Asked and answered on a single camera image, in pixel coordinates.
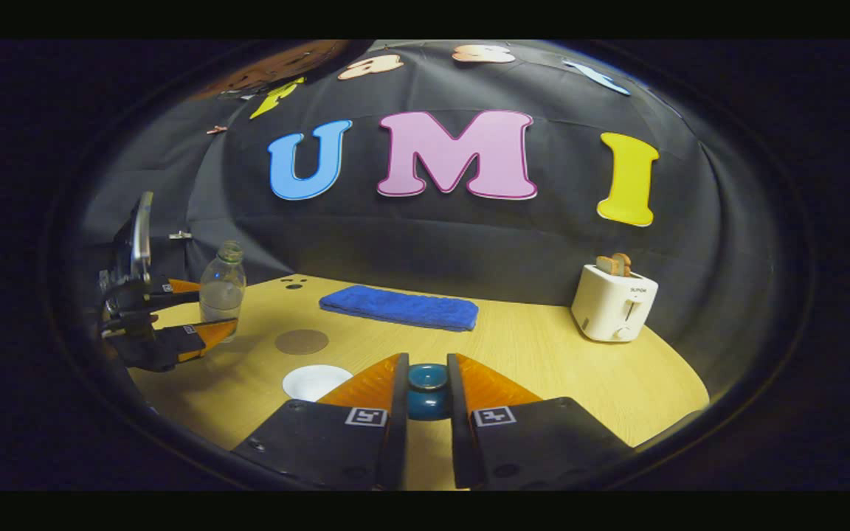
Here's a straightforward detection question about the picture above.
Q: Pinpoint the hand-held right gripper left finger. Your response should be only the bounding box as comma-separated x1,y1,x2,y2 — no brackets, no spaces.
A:
232,353,410,491

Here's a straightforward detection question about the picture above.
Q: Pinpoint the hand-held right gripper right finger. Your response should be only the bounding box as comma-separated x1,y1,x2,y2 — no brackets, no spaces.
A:
446,353,637,491

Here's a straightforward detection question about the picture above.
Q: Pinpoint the clear plastic water bottle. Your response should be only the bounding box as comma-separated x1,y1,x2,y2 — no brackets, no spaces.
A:
199,240,247,341

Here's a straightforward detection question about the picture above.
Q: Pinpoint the white teacup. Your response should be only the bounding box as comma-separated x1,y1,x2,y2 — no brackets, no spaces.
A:
282,364,353,403

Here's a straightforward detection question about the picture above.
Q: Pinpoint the teal teacup lid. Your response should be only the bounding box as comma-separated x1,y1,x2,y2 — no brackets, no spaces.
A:
407,363,449,421

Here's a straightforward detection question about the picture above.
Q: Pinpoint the round brown coaster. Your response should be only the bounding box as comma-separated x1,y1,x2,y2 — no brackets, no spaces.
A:
275,329,330,355

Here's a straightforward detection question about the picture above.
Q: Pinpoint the blue folded towel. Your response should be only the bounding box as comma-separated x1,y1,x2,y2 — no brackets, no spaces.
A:
319,285,480,333

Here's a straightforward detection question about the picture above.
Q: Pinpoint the white toaster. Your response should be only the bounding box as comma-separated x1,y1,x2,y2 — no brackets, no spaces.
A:
571,264,659,343

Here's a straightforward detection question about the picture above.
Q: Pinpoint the black backdrop cloth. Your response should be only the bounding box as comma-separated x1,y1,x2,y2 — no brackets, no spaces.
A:
78,41,780,399

